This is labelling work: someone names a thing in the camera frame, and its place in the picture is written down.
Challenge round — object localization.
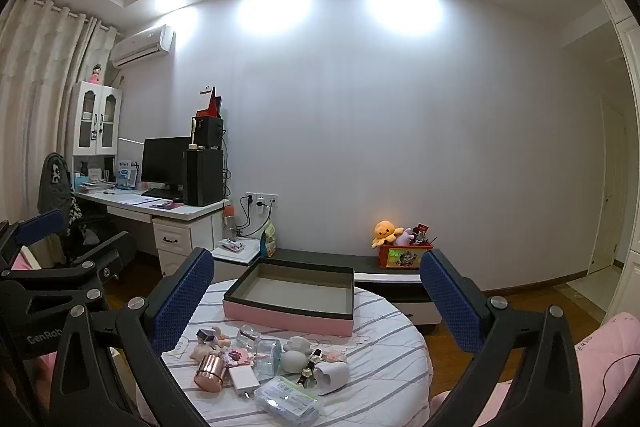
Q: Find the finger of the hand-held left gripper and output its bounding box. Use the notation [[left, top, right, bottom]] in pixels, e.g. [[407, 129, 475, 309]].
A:
[[0, 208, 69, 268], [0, 231, 137, 308]]

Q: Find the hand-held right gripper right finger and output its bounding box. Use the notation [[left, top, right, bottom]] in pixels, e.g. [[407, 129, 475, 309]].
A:
[[419, 249, 583, 427]]

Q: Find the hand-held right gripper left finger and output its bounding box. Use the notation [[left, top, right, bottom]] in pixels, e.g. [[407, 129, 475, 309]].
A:
[[49, 247, 216, 427]]

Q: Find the small clear glass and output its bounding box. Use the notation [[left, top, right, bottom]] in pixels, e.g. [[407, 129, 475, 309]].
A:
[[236, 326, 261, 348]]

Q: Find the pink building block model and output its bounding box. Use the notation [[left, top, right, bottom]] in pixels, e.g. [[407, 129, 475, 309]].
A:
[[222, 347, 251, 368]]

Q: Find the pink storage box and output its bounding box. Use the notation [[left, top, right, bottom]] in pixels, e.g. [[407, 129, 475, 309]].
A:
[[222, 257, 356, 338]]

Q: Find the black office chair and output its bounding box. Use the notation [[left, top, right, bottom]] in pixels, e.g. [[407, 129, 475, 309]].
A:
[[60, 207, 138, 280]]

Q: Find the grey patterned jacket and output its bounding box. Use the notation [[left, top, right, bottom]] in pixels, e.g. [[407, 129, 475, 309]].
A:
[[39, 153, 76, 238]]

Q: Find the red toy box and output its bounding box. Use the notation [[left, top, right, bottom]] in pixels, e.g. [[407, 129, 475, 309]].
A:
[[377, 243, 435, 270]]

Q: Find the white side table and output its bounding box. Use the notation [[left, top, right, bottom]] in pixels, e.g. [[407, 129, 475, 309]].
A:
[[210, 239, 263, 283]]

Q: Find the rose gold can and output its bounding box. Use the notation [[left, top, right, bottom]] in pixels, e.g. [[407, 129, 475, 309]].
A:
[[194, 353, 231, 392]]

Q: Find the blue and white desk box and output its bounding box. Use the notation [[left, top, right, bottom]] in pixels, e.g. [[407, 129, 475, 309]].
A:
[[118, 159, 138, 188]]

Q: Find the white desk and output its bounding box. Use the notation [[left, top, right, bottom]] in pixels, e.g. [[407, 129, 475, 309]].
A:
[[72, 184, 231, 280]]

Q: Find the white power adapter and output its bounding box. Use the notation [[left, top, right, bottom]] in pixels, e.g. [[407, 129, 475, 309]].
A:
[[228, 366, 261, 395]]

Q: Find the orange octopus plush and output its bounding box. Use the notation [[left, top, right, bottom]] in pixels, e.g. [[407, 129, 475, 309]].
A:
[[371, 220, 405, 249]]

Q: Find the colourful snack bag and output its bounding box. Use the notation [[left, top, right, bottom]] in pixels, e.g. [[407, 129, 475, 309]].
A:
[[260, 222, 277, 258]]

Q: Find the black computer monitor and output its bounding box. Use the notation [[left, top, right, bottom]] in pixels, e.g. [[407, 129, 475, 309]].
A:
[[141, 137, 192, 200]]

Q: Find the black computer tower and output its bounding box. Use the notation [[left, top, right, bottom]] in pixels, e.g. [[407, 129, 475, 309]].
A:
[[182, 148, 224, 206]]

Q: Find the black and white low cabinet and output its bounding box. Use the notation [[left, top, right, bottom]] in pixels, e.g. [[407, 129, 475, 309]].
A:
[[270, 248, 443, 333]]

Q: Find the white glass door cabinet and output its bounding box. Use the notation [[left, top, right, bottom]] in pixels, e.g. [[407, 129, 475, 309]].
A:
[[71, 82, 123, 158]]

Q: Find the beige curtain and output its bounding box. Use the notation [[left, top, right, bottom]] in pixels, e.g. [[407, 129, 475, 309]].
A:
[[0, 0, 118, 228]]

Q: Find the blue plastic packet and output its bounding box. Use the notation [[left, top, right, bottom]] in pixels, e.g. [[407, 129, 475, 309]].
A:
[[255, 374, 323, 425]]

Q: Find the black speaker box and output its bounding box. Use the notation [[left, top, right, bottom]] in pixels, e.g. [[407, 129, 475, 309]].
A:
[[192, 116, 224, 150]]

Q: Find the light pink quilt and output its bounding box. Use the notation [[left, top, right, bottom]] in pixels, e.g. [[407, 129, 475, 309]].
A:
[[435, 312, 640, 427]]

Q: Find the white door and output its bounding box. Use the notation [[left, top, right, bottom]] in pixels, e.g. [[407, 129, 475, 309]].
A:
[[590, 102, 626, 275]]

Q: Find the white air conditioner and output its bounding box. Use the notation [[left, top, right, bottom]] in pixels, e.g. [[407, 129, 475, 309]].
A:
[[110, 25, 175, 68]]

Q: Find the white wall outlet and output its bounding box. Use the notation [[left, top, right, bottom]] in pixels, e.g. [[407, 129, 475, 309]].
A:
[[246, 193, 279, 210]]

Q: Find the black cable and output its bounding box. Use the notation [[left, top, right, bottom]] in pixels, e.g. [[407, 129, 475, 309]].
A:
[[601, 349, 640, 400]]

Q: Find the white door frame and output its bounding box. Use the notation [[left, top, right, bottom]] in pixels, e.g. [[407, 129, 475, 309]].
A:
[[572, 0, 640, 258]]

